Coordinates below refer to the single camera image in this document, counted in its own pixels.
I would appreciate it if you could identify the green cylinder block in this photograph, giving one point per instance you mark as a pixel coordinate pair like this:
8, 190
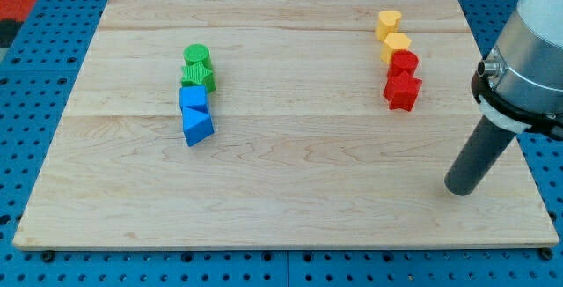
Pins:
197, 53

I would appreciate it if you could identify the blue triangle block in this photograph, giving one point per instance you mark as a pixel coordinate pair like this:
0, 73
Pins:
196, 125

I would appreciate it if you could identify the green star block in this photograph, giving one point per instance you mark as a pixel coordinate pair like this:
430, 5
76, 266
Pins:
198, 74

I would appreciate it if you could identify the yellow heart block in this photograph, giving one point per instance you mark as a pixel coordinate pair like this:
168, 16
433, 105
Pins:
388, 21

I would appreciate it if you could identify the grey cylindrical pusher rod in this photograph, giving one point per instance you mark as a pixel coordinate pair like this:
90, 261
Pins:
481, 150

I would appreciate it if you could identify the yellow hexagon block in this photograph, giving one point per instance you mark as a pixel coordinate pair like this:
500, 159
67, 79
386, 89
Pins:
392, 43

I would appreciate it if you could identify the light wooden board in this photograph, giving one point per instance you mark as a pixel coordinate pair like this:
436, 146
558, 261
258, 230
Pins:
306, 154

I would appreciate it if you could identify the blue cube block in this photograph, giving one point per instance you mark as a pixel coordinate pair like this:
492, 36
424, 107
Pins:
194, 97

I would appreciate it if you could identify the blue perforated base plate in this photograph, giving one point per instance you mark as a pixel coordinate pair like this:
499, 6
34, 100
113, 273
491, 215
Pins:
37, 73

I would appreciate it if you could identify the red star block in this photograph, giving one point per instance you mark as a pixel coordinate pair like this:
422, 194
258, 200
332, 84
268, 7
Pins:
402, 91

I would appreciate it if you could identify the red cylinder block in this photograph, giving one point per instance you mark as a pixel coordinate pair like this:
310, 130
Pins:
403, 61

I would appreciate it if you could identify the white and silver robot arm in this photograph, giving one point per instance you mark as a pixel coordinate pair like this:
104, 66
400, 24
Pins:
518, 87

